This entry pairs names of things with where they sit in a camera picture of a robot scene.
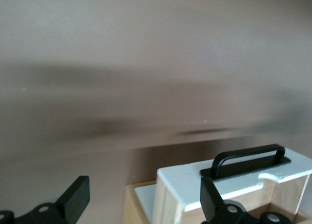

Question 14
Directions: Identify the plain white-fronted drawer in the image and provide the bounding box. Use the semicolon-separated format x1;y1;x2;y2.
133;184;158;224

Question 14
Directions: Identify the light wooden drawer cabinet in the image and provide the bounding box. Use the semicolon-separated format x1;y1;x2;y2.
121;181;156;224

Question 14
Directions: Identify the white-fronted drawer with handle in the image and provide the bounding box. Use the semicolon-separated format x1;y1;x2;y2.
153;145;312;224

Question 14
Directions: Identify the black metal drawer handle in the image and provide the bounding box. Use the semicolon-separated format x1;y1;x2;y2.
199;143;292;180

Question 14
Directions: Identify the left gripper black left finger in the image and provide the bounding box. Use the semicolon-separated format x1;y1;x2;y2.
0;175;90;224

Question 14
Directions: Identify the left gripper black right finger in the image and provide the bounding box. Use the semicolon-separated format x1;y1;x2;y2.
201;177;293;224

